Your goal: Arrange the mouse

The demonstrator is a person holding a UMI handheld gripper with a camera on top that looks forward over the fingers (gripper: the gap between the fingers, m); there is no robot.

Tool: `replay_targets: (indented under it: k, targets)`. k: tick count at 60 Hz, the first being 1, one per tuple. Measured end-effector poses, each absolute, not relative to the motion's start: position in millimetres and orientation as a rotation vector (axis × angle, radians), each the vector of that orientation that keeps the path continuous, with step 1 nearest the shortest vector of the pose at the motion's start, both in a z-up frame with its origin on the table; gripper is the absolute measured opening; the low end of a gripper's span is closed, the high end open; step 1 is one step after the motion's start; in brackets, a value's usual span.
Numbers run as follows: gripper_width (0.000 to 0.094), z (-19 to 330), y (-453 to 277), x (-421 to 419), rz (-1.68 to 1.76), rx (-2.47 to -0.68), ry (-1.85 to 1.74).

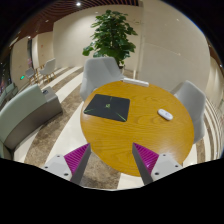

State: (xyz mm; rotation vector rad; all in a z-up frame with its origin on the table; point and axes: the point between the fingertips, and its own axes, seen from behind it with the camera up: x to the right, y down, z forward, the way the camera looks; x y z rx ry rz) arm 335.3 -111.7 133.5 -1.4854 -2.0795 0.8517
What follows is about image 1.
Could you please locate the white computer mouse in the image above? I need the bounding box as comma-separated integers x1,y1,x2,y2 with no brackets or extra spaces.
158,109,173,121

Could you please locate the grey green sofa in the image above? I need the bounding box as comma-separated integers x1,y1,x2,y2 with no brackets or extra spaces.
0,84,62,160

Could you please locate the grey chair right of table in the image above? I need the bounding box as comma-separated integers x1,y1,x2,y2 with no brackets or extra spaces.
171,80,206,143

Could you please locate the distant small grey chair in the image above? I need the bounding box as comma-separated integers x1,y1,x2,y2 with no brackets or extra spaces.
26,68,36,84

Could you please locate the white keyboard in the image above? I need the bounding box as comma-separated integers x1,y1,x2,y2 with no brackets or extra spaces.
122,77,149,87

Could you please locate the black mouse pad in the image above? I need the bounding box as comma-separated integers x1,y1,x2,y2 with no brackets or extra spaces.
84,94,130,122

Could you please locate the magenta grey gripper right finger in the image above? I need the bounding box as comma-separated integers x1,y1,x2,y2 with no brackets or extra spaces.
132,143,182,185

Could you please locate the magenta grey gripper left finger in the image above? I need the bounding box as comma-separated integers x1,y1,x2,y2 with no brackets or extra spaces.
42,144,91,185

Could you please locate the large green potted plant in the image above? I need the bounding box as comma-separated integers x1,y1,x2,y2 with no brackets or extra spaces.
82,10,137,66

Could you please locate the grey chair behind table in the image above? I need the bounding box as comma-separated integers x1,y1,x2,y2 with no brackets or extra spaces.
80,57,124,101

